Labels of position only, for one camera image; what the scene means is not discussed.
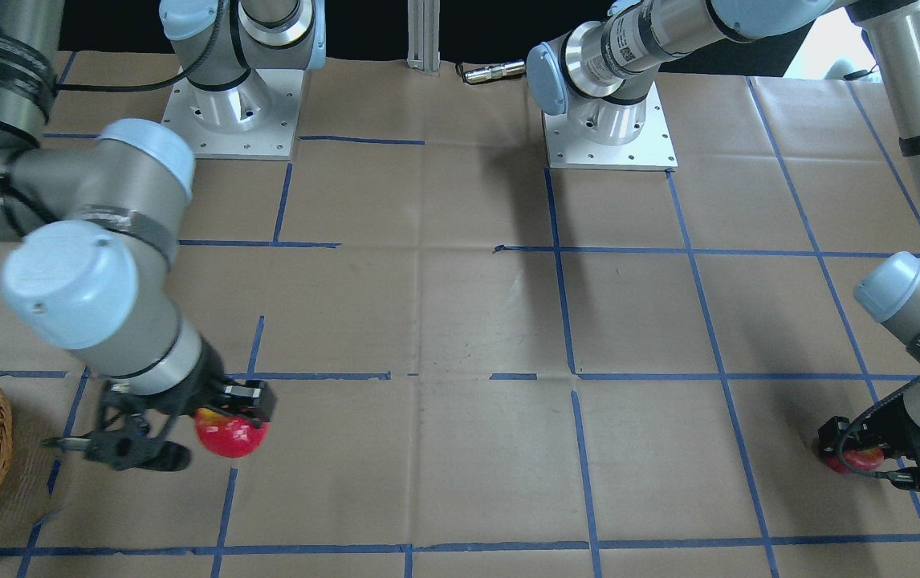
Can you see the brown paper mat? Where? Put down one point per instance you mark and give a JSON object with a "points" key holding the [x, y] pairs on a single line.
{"points": [[488, 367]]}

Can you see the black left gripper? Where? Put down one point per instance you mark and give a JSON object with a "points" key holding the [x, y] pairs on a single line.
{"points": [[895, 427]]}

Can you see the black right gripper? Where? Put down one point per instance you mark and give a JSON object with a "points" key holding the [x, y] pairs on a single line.
{"points": [[205, 378]]}

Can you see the red yellow apple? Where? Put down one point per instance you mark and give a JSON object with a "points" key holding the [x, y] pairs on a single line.
{"points": [[851, 460]]}

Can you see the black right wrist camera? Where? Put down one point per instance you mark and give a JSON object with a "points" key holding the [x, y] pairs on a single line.
{"points": [[125, 442]]}

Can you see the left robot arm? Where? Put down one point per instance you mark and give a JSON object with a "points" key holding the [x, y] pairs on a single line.
{"points": [[602, 71]]}

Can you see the aluminium frame post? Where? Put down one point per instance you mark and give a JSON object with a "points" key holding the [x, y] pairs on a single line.
{"points": [[422, 26]]}

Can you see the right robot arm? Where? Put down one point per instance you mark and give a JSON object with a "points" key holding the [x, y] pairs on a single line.
{"points": [[97, 228]]}

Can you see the dark red apple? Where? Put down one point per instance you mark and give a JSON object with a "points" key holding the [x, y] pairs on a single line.
{"points": [[228, 437]]}

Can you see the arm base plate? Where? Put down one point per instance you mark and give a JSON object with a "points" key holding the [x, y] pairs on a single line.
{"points": [[608, 132], [254, 121]]}

